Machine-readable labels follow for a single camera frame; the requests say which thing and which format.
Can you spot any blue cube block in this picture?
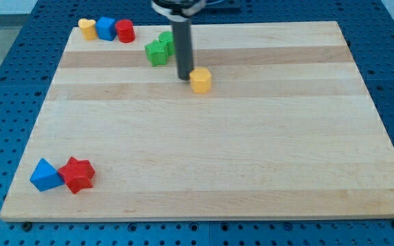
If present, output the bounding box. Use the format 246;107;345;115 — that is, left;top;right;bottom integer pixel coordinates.
95;16;116;41

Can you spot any wooden board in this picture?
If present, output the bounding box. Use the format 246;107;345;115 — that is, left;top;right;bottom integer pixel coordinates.
0;21;394;222

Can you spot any yellow heart block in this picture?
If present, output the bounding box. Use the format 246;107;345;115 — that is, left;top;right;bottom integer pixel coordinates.
78;18;98;40

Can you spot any red cylinder block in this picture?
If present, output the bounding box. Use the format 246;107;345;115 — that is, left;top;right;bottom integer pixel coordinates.
115;19;135;43

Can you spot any green circle block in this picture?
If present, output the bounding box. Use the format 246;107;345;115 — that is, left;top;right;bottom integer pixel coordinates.
158;31;175;56

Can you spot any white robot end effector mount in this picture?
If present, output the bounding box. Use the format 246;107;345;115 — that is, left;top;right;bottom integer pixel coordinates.
152;0;207;16

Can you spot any blue triangle block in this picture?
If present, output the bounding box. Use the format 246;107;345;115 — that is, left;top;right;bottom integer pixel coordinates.
29;159;64;191

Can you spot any yellow hexagon block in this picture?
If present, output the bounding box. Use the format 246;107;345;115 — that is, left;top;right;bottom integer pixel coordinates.
189;68;212;94

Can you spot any red star block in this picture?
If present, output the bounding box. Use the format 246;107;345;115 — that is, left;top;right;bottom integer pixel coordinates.
57;156;95;194

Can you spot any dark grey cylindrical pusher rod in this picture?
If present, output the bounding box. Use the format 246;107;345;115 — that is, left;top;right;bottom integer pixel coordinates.
171;18;194;81

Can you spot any green star block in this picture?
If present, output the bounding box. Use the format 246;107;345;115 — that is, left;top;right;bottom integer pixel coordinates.
144;40;168;66

